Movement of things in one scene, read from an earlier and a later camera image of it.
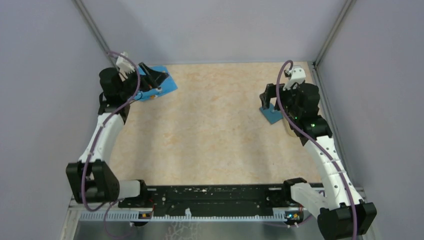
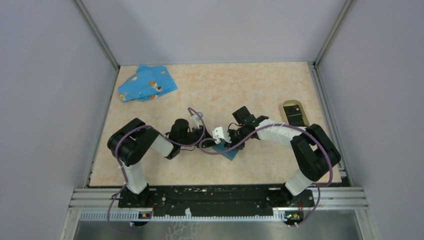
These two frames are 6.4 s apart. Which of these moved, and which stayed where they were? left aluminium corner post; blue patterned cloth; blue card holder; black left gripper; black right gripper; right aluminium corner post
Moved: blue card holder; black left gripper; black right gripper
Stayed: right aluminium corner post; blue patterned cloth; left aluminium corner post
